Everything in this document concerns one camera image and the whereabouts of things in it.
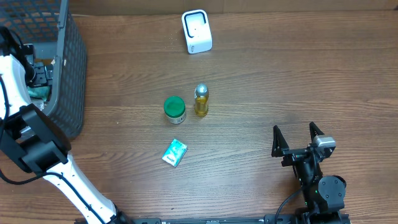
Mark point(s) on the white barcode scanner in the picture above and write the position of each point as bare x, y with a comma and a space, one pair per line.
197, 32

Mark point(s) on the mint green wipes pack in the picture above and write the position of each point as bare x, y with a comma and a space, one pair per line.
42, 92

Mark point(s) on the green lid jar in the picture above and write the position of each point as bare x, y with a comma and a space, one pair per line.
175, 109

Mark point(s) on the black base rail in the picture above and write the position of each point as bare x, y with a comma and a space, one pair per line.
217, 221

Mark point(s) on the small teal tissue pack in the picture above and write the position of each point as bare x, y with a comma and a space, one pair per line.
174, 153

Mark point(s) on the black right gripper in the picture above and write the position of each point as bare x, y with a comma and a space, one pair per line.
280, 149

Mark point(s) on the dark grey plastic basket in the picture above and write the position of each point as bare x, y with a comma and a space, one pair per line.
50, 28

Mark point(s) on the yellow liquid bottle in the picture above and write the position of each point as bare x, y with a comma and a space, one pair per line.
201, 96

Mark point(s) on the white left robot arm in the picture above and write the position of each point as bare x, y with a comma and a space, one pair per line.
37, 145

